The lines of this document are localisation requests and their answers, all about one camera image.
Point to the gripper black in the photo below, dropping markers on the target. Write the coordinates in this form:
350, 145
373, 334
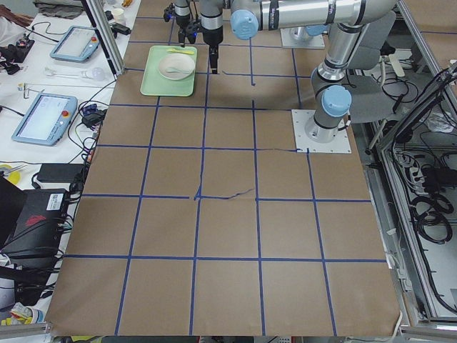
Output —
212, 33
183, 21

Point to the yellow plastic fork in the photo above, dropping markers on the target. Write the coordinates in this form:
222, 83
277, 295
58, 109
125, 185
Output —
181, 51

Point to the white round plate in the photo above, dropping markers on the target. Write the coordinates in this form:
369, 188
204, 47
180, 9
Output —
180, 61

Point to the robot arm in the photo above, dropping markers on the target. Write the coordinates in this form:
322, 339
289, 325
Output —
181, 8
343, 20

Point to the light green plastic spoon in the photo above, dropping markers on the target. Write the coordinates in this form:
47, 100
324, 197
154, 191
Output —
177, 70

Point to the light green tray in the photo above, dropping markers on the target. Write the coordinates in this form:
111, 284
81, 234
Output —
154, 84

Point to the paper cup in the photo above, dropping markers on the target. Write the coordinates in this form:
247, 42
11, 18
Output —
118, 15

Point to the white light bulb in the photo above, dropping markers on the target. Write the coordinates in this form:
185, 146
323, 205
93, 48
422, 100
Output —
96, 74

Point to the upper blue teach pendant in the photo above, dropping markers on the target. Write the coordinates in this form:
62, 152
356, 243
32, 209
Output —
76, 45

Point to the blue teach pendant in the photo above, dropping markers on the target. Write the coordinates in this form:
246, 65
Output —
76, 45
46, 119

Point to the grey office chair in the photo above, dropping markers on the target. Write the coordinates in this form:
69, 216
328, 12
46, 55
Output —
369, 103

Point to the lower blue teach pendant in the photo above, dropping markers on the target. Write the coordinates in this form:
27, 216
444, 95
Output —
46, 119

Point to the black power adapter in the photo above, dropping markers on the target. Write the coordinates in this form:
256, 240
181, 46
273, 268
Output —
58, 172

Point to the aluminium frame post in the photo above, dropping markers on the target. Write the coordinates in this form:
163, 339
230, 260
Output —
96, 14

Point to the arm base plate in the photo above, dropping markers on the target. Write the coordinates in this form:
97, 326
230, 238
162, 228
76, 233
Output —
311, 138
304, 37

